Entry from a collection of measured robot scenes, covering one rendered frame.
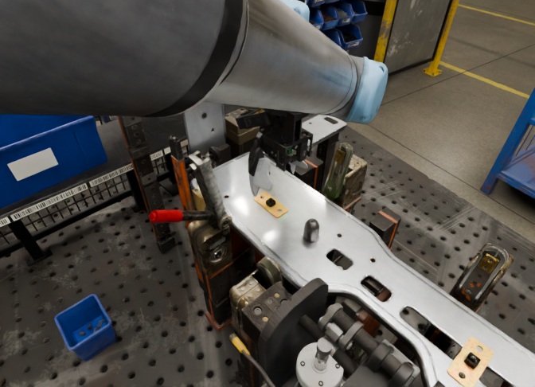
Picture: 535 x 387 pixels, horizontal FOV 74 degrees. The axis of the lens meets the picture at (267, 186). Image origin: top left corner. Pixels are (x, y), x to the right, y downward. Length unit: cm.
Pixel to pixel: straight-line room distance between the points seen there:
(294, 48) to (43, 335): 100
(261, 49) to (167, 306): 90
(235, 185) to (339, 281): 34
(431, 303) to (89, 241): 98
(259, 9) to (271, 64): 3
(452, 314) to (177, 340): 63
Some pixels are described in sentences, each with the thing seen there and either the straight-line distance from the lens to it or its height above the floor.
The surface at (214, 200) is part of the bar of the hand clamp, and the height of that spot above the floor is 112.
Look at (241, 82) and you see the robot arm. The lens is 20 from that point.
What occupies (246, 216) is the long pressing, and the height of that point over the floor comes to 100.
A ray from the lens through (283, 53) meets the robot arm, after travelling 22.
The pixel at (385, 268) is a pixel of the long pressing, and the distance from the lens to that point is 74.
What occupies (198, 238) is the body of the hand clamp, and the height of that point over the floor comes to 105.
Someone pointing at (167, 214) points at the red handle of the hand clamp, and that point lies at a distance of 63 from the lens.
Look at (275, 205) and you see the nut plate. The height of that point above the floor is 100.
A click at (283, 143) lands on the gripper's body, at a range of 64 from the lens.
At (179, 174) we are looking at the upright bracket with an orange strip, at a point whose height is 112.
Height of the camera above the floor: 157
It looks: 41 degrees down
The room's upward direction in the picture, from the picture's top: straight up
